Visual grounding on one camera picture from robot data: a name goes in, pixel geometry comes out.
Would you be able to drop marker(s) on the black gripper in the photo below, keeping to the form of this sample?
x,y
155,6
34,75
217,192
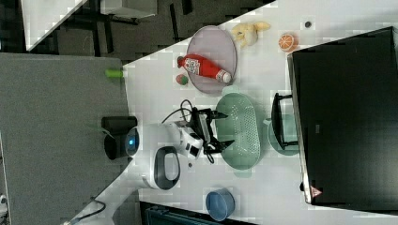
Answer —
x,y
200,123

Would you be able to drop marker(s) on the green plastic strainer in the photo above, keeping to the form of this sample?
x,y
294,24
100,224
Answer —
x,y
240,126

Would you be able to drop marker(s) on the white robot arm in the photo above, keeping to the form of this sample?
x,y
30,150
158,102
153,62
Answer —
x,y
154,150

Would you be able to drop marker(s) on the small strawberry toy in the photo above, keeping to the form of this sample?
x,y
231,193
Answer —
x,y
182,79

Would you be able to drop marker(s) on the green cup by oven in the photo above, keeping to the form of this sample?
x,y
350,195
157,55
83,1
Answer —
x,y
289,134

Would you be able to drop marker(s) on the red ketchup bottle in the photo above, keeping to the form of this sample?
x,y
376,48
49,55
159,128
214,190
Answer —
x,y
201,66

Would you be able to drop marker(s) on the blue plastic bowl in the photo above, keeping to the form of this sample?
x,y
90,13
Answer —
x,y
220,204

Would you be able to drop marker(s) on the purple oval plate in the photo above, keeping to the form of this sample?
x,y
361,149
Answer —
x,y
216,45

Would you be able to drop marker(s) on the black cylinder base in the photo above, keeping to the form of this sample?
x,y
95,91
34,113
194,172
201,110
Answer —
x,y
117,142

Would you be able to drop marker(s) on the yellow plush toy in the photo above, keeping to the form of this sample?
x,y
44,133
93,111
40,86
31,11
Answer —
x,y
246,32

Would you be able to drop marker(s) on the dark blue crate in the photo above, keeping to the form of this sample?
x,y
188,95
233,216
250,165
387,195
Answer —
x,y
159,215

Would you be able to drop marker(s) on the orange slice toy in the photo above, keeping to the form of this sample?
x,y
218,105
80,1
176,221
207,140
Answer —
x,y
288,42

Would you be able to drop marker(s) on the green marker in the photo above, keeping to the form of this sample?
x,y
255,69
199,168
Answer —
x,y
114,73

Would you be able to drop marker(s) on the black oven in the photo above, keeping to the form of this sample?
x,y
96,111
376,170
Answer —
x,y
345,103

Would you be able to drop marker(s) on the grey table at top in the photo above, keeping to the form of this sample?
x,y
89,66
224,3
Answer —
x,y
129,8

